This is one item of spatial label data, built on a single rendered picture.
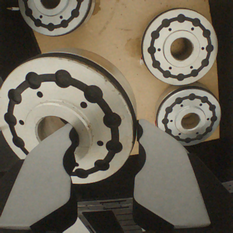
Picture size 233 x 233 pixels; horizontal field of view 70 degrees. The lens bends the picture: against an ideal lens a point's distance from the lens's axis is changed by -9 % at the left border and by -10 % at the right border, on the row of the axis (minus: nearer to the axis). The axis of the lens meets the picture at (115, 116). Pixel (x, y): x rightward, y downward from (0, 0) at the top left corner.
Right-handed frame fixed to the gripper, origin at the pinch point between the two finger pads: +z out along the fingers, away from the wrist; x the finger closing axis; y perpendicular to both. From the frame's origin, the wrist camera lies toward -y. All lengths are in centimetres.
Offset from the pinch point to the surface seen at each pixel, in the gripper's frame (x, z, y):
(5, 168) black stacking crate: -28.9, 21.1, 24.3
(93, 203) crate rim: -4.0, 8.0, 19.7
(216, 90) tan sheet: 16.9, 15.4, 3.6
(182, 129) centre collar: 10.6, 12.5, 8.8
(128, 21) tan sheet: 2.9, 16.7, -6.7
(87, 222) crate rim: -5.9, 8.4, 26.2
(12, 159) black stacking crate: -25.1, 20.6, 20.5
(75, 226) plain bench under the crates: -21, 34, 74
